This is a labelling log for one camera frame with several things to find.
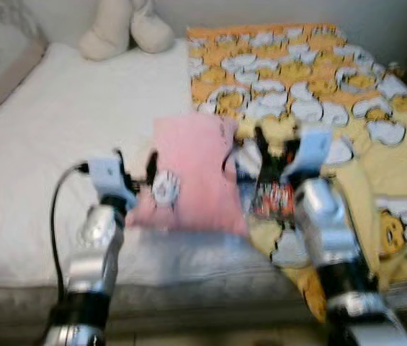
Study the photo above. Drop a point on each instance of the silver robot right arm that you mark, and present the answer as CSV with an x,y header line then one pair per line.
x,y
333,245

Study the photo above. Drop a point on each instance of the dark book with red print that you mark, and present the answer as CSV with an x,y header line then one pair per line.
x,y
271,203

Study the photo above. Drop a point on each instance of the beige plush toy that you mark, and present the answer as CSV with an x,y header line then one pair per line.
x,y
127,29

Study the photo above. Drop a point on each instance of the grey bed base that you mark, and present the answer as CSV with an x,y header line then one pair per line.
x,y
189,303

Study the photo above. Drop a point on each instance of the pink pillow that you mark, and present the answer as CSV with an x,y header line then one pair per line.
x,y
196,180

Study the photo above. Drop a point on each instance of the white quilted mattress cover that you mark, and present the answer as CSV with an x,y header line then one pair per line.
x,y
66,122

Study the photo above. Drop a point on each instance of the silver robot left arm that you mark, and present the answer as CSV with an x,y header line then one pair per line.
x,y
91,267

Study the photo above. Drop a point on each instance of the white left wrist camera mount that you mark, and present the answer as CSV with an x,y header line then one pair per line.
x,y
106,176

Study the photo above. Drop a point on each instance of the yellow cartoon print blanket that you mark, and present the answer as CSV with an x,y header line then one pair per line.
x,y
297,79

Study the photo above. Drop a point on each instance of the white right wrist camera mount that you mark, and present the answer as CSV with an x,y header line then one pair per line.
x,y
310,153

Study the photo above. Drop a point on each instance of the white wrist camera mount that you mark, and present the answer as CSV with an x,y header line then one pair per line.
x,y
310,153
106,176

